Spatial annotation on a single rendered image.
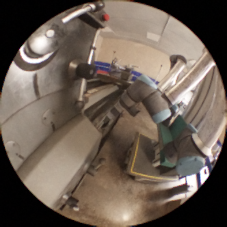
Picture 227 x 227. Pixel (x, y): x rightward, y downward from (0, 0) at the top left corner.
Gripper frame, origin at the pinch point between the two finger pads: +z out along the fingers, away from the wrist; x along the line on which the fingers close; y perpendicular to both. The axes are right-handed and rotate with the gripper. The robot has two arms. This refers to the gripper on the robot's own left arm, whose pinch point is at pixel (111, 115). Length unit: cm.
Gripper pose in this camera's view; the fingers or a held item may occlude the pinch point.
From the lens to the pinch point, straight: 50.6
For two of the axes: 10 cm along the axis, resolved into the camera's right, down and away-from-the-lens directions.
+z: -5.2, 4.7, 7.1
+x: -5.4, 4.7, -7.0
